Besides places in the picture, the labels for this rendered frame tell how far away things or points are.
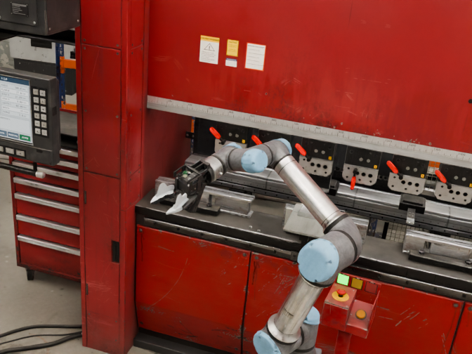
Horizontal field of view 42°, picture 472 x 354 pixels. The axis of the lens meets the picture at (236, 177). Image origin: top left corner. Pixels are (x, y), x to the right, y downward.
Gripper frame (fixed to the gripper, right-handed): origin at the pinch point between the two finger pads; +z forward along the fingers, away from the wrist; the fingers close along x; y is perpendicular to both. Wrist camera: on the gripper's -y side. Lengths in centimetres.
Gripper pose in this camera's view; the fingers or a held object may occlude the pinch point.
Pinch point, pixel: (161, 208)
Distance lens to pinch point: 188.7
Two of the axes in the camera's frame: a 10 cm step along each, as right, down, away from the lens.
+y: 0.8, -7.5, -6.5
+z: -6.4, 4.6, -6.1
